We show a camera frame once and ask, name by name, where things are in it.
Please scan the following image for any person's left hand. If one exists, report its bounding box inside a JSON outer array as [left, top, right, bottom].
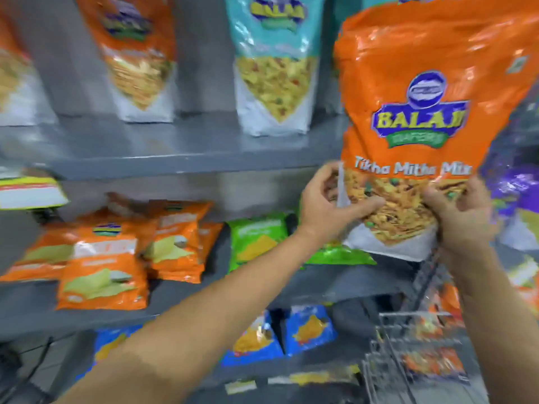
[[296, 161, 386, 249]]

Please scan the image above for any person's right hand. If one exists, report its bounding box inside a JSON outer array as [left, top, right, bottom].
[[421, 174, 503, 270]]

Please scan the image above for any large orange snack bag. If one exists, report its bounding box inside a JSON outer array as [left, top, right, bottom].
[[334, 0, 539, 263]]

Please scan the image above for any person's left forearm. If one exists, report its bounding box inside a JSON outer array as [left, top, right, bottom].
[[54, 226, 325, 404]]

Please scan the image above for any person's right forearm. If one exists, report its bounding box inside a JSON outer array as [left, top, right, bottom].
[[441, 247, 539, 404]]

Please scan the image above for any small green chips packet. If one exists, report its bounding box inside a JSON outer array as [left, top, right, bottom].
[[227, 213, 290, 274], [304, 243, 377, 266]]

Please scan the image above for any purple snack bag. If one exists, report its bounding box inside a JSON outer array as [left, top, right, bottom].
[[479, 153, 539, 217]]

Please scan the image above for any orange and white snack packet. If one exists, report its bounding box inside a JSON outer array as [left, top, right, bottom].
[[505, 254, 539, 318]]

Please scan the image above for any small blue chips packet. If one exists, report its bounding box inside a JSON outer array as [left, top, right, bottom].
[[221, 311, 285, 368], [282, 305, 338, 357], [75, 325, 145, 382]]

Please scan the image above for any small orange chips packet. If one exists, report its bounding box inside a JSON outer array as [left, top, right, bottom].
[[197, 222, 225, 267], [0, 225, 81, 283], [56, 223, 150, 311], [80, 192, 157, 249], [144, 200, 214, 284]]

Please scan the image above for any teal window snack bag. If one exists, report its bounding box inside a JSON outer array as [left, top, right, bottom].
[[224, 0, 326, 137]]

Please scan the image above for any yellow shelf label strip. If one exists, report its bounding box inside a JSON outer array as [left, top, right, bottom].
[[224, 379, 258, 395], [267, 365, 361, 386]]

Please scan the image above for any grey metal shelf unit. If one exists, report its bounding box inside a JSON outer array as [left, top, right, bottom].
[[0, 0, 539, 404]]

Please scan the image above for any orange window snack bag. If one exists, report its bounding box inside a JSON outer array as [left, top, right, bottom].
[[0, 12, 58, 127], [73, 0, 177, 123]]

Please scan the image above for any yellow and white packet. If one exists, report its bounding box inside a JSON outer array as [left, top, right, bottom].
[[0, 167, 70, 211]]

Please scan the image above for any orange packet in wire rack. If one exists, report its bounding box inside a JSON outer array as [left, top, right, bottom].
[[401, 347, 471, 384], [417, 284, 465, 338]]

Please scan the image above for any metal wire rack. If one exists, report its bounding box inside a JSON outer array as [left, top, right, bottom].
[[361, 248, 478, 404]]

